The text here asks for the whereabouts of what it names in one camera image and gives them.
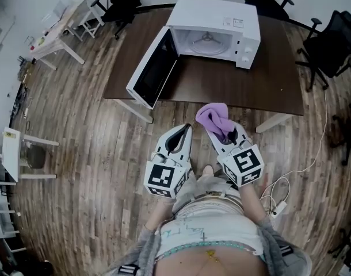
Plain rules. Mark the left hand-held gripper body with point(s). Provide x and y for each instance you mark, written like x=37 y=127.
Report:
x=161 y=177

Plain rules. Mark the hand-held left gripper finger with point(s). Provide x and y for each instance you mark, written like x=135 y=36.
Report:
x=186 y=148
x=162 y=144

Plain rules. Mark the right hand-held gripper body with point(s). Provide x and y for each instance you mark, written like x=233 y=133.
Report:
x=246 y=161

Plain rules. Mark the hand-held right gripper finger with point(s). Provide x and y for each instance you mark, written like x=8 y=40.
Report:
x=241 y=135
x=220 y=144

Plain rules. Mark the purple cloth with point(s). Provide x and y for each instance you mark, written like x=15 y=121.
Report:
x=218 y=122

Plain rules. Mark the person's left forearm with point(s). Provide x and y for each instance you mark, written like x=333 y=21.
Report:
x=161 y=211

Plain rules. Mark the person's right forearm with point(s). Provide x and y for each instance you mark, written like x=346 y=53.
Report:
x=251 y=201

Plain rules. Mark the white microwave door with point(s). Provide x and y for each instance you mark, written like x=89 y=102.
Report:
x=152 y=73

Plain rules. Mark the white microwave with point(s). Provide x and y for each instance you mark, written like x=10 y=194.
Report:
x=204 y=13

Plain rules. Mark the person's legs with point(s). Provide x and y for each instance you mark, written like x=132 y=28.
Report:
x=190 y=188

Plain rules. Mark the dark wooden table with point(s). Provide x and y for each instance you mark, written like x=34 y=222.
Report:
x=236 y=88

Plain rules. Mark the white power strip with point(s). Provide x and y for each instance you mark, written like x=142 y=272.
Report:
x=280 y=208

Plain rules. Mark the white printed shirt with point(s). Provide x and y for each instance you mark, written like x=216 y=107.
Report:
x=215 y=220

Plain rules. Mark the grey knitted cardigan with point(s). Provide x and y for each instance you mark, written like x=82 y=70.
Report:
x=279 y=240

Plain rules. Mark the person's chest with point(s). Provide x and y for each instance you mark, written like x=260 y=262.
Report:
x=198 y=267

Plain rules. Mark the black mesh office chair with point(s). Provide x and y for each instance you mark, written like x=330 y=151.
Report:
x=333 y=50

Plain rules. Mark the grey waste bin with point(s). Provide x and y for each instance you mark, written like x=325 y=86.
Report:
x=36 y=157

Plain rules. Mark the black office chair with jacket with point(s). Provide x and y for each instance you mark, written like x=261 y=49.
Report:
x=121 y=1

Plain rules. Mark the small white table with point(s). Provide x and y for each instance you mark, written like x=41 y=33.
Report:
x=11 y=154

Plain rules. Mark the white stool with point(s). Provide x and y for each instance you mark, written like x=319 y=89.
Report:
x=86 y=13

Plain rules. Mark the light wooden side table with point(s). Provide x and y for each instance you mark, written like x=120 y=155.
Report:
x=51 y=36

